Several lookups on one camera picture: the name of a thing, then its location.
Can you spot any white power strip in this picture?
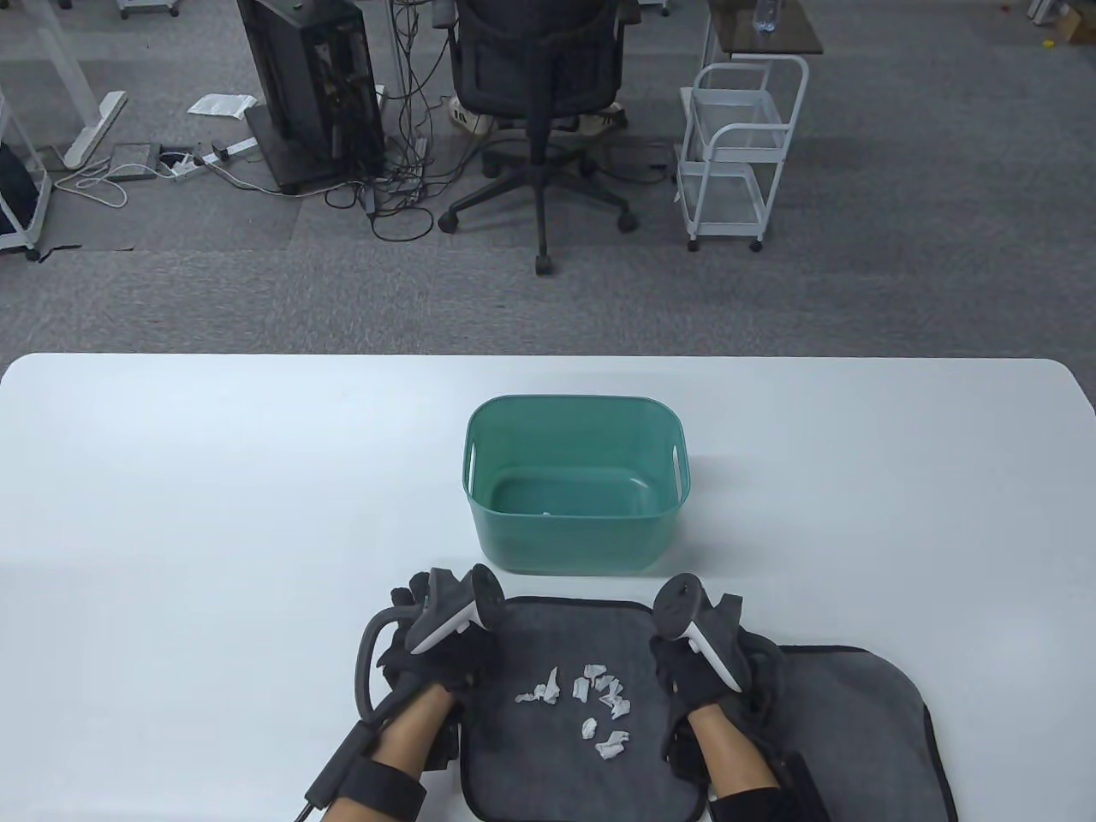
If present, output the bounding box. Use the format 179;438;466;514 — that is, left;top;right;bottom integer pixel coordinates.
168;135;259;181

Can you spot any green plastic basket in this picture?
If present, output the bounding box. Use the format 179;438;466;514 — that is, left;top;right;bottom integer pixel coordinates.
465;394;691;576

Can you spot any grey hand towel black trim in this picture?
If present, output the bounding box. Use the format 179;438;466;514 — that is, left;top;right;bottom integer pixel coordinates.
458;597;712;822
745;644;958;822

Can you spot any person's right hand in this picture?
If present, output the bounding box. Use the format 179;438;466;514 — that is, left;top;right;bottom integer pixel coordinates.
648;595;778;759

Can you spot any white rolling wire cart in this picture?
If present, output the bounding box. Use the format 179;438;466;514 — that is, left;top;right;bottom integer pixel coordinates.
674;53;811;253

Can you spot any grey flat floor box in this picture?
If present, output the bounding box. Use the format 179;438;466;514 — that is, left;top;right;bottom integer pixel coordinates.
110;142;162;181

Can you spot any black computer tower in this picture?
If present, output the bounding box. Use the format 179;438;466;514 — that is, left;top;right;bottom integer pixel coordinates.
236;0;388;194

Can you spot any black bag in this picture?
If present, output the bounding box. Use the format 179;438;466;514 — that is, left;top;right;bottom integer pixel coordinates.
0;141;44;234

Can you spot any person's right forearm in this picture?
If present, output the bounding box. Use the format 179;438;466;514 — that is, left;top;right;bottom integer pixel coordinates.
685;706;784;797

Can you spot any person's left hand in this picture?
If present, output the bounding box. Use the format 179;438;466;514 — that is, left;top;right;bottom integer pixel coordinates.
377;567;506;712

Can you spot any thick black glove cable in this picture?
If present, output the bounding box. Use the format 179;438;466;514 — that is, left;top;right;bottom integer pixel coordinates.
355;610;412;724

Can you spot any white desk leg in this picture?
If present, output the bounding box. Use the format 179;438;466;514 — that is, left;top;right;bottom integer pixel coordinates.
34;0;129;170

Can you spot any black arm strap with box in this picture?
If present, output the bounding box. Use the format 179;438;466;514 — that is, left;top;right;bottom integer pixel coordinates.
706;749;827;822
304;719;429;822

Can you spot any black office chair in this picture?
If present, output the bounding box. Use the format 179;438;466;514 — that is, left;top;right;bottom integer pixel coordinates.
437;0;641;277

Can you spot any dark brown side table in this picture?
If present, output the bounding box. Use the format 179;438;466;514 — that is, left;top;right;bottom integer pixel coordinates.
707;0;825;57

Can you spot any black and white hand controller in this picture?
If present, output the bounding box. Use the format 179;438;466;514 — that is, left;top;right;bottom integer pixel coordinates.
409;563;504;656
652;575;744;693

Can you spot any person's left forearm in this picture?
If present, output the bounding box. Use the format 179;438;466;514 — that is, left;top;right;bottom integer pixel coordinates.
321;685;459;822

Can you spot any tangle of black cables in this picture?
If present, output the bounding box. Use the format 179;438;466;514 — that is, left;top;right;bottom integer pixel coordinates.
324;0;446;242

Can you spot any white frame cart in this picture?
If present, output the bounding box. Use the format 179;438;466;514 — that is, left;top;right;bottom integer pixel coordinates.
0;86;54;262

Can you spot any cardboard box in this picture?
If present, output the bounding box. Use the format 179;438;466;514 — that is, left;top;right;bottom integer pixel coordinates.
1051;4;1096;45

